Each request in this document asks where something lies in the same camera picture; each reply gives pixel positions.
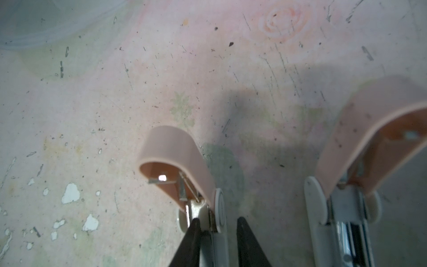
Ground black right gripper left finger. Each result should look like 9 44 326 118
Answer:
169 218 202 267

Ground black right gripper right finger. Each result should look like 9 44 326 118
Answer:
236 216 272 267

